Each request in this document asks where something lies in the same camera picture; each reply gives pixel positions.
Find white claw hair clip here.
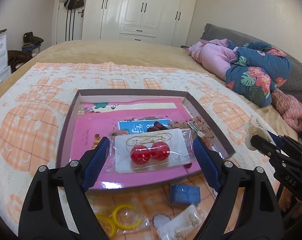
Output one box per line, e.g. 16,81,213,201
244,119,271,151

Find yellow rings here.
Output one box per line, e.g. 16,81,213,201
93,195,151,239

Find blue small box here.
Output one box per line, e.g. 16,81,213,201
169,184,201,206

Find sheer red-dotted bow clip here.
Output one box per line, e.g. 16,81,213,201
168,116,215,139

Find red ball earrings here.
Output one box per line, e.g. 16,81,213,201
104,128,195,174

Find dark maroon hair clip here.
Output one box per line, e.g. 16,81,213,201
147,121,169,132

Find pink fluffy hair clip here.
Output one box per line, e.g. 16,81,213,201
110,129,129,137

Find right hand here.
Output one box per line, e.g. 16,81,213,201
278,187,302,218

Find pink knitted cloth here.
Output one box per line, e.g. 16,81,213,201
271,89,302,132

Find grey headboard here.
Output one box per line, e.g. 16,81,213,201
201,23,302,107

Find blue floral quilt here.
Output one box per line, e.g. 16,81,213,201
225,40,292,107

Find orange white fleece blanket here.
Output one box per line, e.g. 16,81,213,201
0,62,274,232

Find shallow brown cardboard tray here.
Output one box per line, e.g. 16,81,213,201
56,89,235,190

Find bed with tan cover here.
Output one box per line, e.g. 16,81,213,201
0,41,298,139

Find dark clothes pile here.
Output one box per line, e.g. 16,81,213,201
8,50,33,73

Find stool with dark clothes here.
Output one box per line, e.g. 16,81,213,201
21,31,44,52

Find white built-in wardrobe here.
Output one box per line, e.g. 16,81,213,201
82,0,196,47

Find white door with bags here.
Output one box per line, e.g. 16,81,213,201
52,0,86,45

